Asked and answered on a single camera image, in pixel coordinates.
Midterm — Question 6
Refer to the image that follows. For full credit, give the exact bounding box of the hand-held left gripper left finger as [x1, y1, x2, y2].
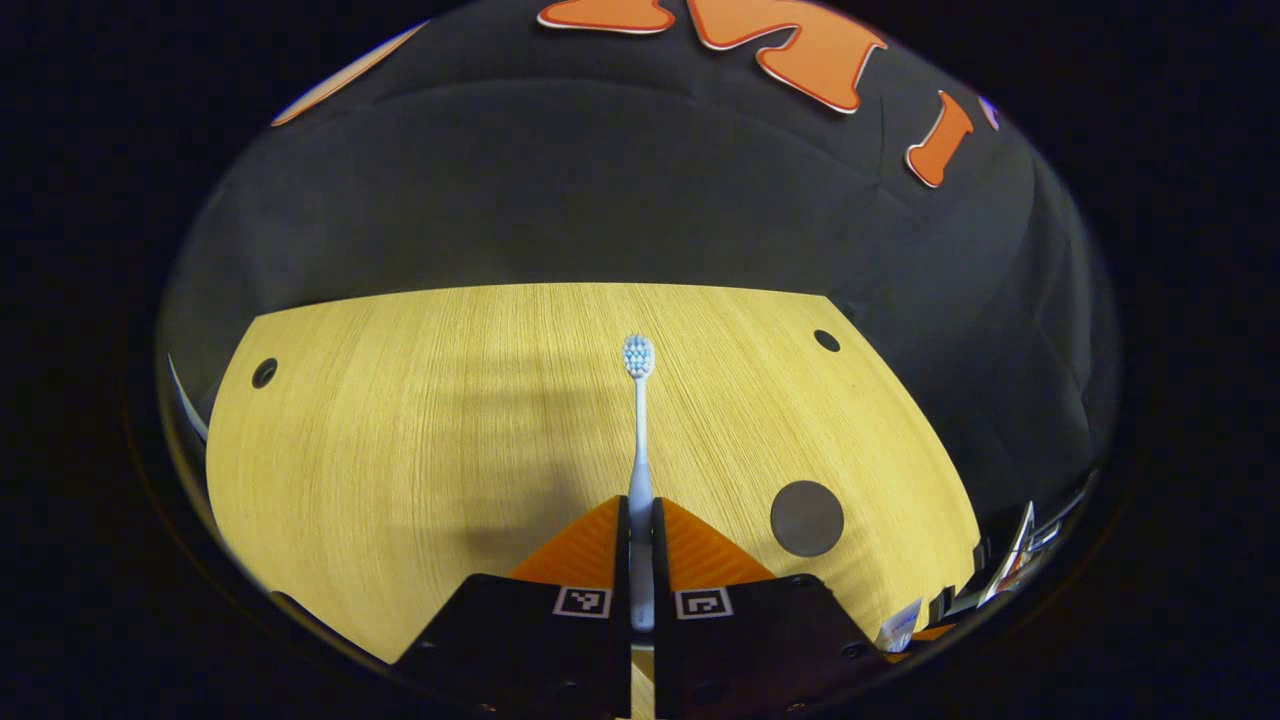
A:
[398, 495, 633, 720]

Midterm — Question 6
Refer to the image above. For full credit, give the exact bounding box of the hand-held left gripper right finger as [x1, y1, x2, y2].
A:
[652, 497, 891, 720]

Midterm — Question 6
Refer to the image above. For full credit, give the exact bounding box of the white toothbrush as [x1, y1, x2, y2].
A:
[622, 334, 657, 633]

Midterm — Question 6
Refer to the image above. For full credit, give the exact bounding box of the black backdrop cloth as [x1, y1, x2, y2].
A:
[160, 0, 1121, 561]

